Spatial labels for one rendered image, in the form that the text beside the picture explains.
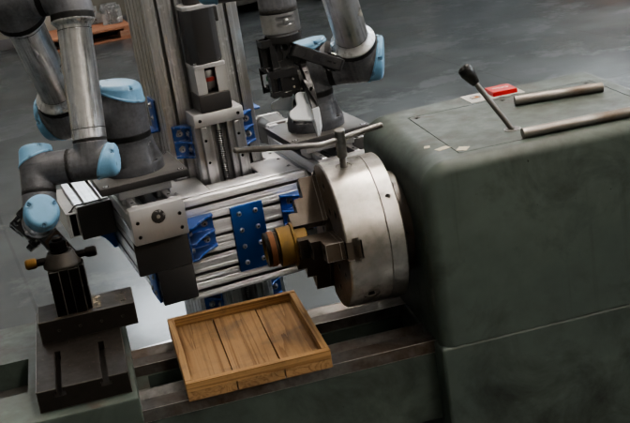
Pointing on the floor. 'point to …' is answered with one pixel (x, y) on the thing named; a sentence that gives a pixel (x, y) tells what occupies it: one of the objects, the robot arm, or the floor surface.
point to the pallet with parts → (109, 17)
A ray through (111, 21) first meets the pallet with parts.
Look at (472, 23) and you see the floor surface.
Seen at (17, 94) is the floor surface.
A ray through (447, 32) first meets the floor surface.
